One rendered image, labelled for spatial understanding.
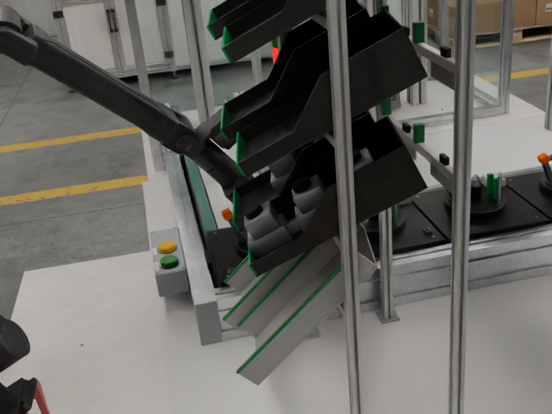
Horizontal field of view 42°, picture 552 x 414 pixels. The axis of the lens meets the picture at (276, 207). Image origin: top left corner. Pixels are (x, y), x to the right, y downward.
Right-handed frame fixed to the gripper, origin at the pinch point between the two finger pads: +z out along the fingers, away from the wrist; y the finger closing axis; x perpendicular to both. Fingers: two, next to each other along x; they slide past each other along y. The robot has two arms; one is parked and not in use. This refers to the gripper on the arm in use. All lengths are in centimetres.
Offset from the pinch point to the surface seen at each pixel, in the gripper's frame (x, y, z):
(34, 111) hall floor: 157, 478, 22
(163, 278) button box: 26.3, -1.9, -4.5
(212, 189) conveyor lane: 15, 47, 9
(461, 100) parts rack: -38, -53, -17
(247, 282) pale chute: 9.7, -20.8, -0.3
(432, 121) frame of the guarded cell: -46, 81, 63
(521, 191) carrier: -43, 2, 47
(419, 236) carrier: -19.1, -9.3, 28.0
